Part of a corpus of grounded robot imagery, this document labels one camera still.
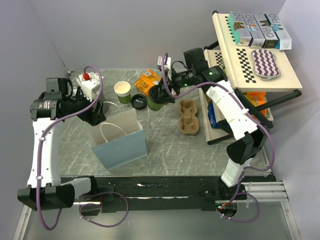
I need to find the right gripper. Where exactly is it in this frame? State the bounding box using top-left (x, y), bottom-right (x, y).
top-left (156, 67), bottom-right (195, 104)

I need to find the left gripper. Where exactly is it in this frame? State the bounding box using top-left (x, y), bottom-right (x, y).
top-left (63, 86), bottom-right (106, 125)

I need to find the green paper coffee cup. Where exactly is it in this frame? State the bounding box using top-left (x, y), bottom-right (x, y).
top-left (147, 85), bottom-right (168, 112)

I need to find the blue white paper bag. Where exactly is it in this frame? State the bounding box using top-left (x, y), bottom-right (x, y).
top-left (85, 108), bottom-right (148, 170)

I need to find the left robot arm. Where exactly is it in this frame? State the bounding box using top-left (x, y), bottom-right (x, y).
top-left (17, 72), bottom-right (106, 211)

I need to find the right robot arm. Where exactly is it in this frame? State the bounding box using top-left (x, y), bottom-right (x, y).
top-left (148, 48), bottom-right (271, 199)

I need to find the orange snack bag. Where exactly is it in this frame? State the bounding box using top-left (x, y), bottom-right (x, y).
top-left (134, 68), bottom-right (161, 97)

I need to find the stack of black cup lids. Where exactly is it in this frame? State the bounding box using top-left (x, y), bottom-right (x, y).
top-left (130, 93), bottom-right (148, 110)

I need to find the stack of green paper cups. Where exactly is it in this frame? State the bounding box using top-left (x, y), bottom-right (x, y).
top-left (113, 81), bottom-right (131, 105)

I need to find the brown cardboard cup carrier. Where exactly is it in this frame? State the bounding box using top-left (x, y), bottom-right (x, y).
top-left (178, 100), bottom-right (200, 136)

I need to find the blue Doritos chip bag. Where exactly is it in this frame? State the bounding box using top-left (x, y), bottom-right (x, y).
top-left (207, 101), bottom-right (219, 129)

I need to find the beige black shelf rack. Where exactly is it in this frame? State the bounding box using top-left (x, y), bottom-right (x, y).
top-left (201, 10), bottom-right (303, 146)

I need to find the orange chip bag on shelf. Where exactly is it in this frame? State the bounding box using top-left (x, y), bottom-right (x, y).
top-left (244, 91), bottom-right (267, 107)

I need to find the teal silver box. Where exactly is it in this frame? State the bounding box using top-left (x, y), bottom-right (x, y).
top-left (228, 11), bottom-right (252, 47)

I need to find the pink black striped sponge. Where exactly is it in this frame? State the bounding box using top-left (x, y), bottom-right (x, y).
top-left (251, 48), bottom-right (281, 81)

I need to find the silver blue box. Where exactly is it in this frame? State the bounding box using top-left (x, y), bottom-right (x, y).
top-left (242, 13), bottom-right (266, 49)

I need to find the black silver box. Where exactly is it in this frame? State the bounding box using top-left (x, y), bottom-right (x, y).
top-left (253, 13), bottom-right (279, 49)

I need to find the white blue box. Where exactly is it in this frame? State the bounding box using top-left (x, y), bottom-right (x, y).
top-left (264, 12), bottom-right (292, 51)

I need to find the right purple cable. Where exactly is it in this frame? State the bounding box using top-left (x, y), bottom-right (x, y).
top-left (161, 52), bottom-right (276, 223)

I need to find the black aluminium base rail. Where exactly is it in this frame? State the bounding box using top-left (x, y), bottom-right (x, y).
top-left (74, 175), bottom-right (289, 213)

